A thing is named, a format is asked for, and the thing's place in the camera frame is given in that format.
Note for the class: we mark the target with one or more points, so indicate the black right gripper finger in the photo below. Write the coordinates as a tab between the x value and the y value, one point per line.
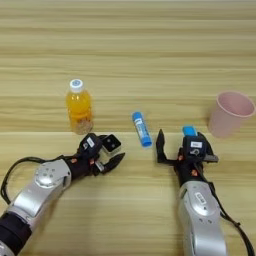
210	148
160	146

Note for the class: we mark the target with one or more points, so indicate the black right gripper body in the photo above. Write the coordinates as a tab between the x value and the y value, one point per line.
190	170

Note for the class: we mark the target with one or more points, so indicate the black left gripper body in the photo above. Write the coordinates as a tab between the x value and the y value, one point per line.
81	163

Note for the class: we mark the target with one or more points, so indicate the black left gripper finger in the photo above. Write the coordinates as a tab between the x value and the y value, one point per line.
101	137
111	164

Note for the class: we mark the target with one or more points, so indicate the small black white cube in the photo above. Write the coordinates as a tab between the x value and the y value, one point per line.
112	144

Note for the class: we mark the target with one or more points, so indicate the blue glue stick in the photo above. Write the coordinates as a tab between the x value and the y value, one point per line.
142	129

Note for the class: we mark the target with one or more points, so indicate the pink plastic cup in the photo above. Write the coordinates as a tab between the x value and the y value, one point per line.
230	116

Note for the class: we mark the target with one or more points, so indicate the orange juice bottle white cap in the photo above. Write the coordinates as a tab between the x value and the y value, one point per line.
79	106

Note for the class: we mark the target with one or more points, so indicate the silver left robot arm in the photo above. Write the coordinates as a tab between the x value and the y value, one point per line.
40	190

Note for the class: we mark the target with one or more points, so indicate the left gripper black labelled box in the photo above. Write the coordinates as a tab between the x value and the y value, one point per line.
89	144

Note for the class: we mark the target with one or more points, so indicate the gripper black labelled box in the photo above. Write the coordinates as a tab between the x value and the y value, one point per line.
89	144
196	145

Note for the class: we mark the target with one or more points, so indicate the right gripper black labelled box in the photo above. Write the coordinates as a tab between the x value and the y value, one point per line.
196	145

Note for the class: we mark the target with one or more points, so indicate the flat blue bar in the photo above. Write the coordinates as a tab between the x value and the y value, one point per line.
190	130

